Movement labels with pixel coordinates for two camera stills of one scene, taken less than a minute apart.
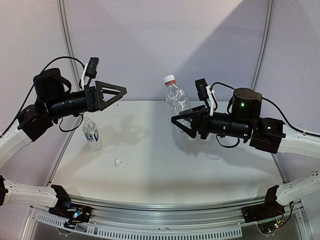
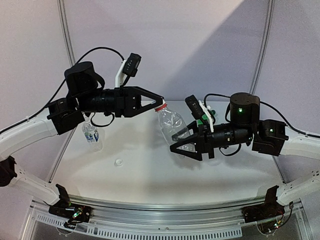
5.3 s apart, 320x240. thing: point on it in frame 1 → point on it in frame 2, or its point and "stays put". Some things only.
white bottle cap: x=118 y=162 stays put
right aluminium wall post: x=263 y=44 stays put
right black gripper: x=199 y=122 → x=203 y=142
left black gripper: x=94 y=96 → x=128 y=100
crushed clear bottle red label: x=176 y=98 → x=172 y=122
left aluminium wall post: x=64 y=19 stays put
